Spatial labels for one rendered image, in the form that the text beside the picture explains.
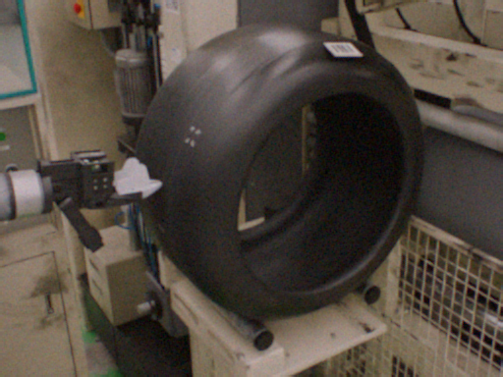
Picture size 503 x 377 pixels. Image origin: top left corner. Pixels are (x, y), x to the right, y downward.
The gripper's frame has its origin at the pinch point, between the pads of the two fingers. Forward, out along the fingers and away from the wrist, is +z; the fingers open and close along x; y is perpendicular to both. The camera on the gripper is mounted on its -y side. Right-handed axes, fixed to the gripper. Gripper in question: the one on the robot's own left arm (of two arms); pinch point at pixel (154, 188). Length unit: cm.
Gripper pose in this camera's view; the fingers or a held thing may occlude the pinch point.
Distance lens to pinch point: 114.5
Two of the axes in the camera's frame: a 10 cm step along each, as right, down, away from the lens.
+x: -5.2, -3.3, 7.9
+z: 8.5, -1.3, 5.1
